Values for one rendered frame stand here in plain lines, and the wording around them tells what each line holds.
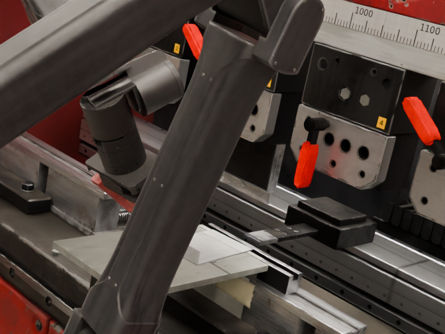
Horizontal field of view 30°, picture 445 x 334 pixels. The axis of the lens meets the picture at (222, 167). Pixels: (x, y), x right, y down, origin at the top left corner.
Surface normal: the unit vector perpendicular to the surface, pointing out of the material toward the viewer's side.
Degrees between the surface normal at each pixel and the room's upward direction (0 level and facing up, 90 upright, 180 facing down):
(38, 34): 38
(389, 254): 0
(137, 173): 32
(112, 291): 79
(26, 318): 90
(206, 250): 0
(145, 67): 72
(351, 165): 90
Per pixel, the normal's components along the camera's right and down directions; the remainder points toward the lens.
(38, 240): 0.19, -0.94
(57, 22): -0.24, -0.68
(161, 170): -0.68, -0.14
